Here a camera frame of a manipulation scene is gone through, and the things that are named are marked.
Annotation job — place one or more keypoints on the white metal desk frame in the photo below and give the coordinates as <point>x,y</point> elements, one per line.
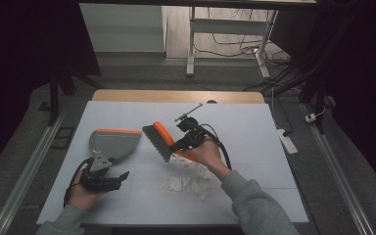
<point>228,26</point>

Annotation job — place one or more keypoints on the white power strip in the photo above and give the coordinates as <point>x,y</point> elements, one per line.
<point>287,141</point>

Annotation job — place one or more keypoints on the black rectangular floor frame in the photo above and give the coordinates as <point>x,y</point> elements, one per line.
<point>63,137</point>

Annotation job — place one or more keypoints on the person's right hand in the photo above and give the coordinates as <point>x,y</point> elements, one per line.
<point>209,155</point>

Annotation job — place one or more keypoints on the white cabinet panel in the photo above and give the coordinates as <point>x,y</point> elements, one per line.
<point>122,27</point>

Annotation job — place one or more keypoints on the aluminium floor rail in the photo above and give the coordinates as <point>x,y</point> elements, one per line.
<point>339,169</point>
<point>29,169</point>

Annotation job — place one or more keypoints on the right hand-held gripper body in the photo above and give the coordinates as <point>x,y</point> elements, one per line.
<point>192,129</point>

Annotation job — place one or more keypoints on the dark curtain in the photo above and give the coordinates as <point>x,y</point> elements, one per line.
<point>365,81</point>
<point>19,58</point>

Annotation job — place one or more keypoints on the black tripod stand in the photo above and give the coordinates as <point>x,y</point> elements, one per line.
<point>319,91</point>
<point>55,94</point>

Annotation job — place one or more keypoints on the small white plug adapter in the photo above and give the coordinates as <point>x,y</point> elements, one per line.
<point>310,117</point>

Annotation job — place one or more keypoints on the white table mat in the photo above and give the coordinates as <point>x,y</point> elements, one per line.
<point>258,114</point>

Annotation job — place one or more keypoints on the orange brush with grey bristles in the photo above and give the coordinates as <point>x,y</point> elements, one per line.
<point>158,140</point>

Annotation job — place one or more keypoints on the person's left hand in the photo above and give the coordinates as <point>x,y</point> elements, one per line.
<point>81,199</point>

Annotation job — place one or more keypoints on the grey dustpan with orange edge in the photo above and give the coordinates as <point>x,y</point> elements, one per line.
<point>116,143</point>

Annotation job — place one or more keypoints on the pile of white paper scraps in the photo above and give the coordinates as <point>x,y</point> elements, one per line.
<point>189,182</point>

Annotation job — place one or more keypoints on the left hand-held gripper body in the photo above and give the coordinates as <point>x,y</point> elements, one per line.
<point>99,181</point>

